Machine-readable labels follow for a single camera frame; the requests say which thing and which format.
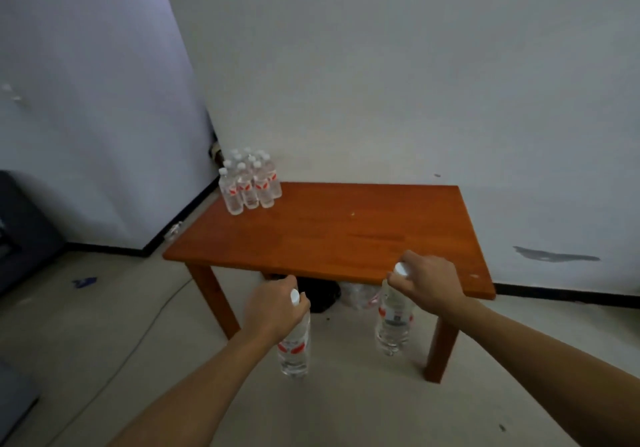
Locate person's right hand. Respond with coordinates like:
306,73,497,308
387,250,469,318

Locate person's left hand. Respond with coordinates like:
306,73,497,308
241,275,312,348

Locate clear water bottle red label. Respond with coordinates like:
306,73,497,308
375,261,416,356
276,289,312,378

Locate cluster of water bottles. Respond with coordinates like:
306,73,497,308
218,147,283,216

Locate person's left forearm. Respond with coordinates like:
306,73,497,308
107,329,276,447

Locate person's right forearm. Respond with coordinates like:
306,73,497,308
446,297,640,447

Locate black bag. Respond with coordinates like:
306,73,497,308
272,275,342,314

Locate clear plastic wrap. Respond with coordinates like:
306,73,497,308
339,282,383,311

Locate orange wooden table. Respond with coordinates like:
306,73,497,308
162,182,497,384

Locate dark grey furniture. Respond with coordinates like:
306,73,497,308
0,170,67,295

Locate thin grey cable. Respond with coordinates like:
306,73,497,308
47,278,195,447

